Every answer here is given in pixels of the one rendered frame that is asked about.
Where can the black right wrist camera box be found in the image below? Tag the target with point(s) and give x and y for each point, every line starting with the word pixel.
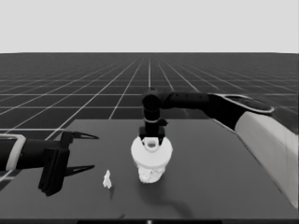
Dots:
pixel 164 123

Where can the large thick white disc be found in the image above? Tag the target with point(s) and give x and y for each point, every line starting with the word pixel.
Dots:
pixel 138 152

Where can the small white T-shaped piece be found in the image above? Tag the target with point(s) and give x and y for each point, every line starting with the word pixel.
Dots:
pixel 106 182

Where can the white round pinned carrier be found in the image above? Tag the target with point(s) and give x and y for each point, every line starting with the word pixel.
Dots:
pixel 155 179

